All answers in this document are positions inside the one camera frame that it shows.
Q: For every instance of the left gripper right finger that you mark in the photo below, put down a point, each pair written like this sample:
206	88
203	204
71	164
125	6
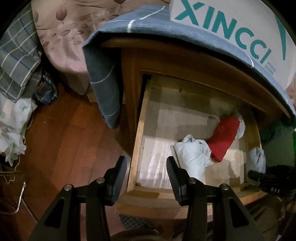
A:
178	178

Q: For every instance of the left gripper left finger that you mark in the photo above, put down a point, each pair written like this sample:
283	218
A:
114	178

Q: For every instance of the wooden drawer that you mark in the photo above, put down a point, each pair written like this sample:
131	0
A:
170	110

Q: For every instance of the white small underwear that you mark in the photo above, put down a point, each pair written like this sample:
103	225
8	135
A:
193	155

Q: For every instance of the floral white underwear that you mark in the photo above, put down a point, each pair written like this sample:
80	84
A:
241	128

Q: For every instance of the light blue striped sock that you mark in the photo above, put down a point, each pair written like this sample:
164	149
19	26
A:
256	160

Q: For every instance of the plaid slipper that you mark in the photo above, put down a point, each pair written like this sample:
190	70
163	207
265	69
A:
131	222

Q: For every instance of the red sock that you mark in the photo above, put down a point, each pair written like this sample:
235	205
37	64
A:
223	137

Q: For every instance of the dark blue plastic bag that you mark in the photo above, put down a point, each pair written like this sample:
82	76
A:
46	92

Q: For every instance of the wooden nightstand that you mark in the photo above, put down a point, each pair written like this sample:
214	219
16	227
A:
140	58

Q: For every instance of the white crumpled cloth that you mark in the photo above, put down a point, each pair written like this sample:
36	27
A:
14	120

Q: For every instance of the blue checked cloth cover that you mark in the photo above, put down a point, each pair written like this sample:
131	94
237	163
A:
151	21

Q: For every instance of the white XINCCI shoe box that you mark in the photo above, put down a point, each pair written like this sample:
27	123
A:
250	26

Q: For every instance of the grey plaid blanket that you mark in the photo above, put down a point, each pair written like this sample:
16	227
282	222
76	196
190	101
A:
20	58

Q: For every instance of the floral beige bedsheet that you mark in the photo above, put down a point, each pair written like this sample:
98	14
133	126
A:
63	26

